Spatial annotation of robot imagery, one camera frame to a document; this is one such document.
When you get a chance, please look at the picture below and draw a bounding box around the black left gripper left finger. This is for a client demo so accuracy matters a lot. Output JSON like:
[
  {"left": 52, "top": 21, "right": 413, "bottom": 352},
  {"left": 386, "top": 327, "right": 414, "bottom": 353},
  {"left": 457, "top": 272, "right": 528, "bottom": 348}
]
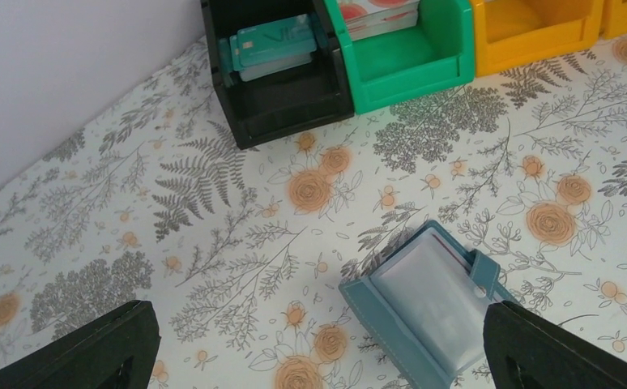
[{"left": 0, "top": 300, "right": 161, "bottom": 388}]

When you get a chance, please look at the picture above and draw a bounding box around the black storage bin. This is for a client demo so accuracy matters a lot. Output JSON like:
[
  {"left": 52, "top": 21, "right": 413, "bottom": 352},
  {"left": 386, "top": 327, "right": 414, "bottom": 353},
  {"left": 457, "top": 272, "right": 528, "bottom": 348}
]
[{"left": 201, "top": 1, "right": 355, "bottom": 149}]

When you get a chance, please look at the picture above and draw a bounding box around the green storage bin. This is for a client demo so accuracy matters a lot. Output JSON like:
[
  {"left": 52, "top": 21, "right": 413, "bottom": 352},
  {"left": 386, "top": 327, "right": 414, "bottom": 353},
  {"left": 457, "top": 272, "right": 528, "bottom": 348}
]
[{"left": 325, "top": 0, "right": 476, "bottom": 114}]

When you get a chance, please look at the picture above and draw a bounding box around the yellow bin with red cards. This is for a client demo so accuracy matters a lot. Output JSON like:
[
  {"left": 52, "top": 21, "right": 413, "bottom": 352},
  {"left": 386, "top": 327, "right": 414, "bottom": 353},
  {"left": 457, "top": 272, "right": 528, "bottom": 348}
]
[{"left": 600, "top": 0, "right": 627, "bottom": 39}]

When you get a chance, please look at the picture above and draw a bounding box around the teal VIP card stack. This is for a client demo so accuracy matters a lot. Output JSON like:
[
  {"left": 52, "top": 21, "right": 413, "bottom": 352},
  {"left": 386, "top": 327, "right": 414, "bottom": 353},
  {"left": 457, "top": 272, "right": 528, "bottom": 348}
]
[{"left": 218, "top": 14, "right": 328, "bottom": 88}]

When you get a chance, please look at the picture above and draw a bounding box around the white red patterned card stack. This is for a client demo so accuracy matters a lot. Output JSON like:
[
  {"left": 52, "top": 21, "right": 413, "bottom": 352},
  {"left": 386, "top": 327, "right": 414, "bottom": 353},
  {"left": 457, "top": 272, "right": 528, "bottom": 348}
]
[{"left": 336, "top": 0, "right": 420, "bottom": 41}]

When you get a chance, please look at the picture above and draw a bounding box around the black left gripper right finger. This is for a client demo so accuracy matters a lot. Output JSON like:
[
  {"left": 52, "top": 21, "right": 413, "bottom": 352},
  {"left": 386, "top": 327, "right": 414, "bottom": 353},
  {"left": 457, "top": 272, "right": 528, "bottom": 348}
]
[{"left": 483, "top": 301, "right": 627, "bottom": 389}]

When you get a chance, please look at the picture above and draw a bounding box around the blue leather card holder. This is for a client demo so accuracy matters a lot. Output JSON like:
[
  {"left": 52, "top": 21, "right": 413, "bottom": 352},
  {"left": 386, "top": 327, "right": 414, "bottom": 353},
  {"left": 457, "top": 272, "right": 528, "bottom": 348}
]
[{"left": 339, "top": 220, "right": 514, "bottom": 388}]

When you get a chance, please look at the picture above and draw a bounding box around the yellow bin with white cards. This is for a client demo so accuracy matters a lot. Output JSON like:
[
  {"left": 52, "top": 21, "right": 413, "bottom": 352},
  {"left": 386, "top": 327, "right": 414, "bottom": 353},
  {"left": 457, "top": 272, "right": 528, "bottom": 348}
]
[{"left": 470, "top": 0, "right": 604, "bottom": 77}]

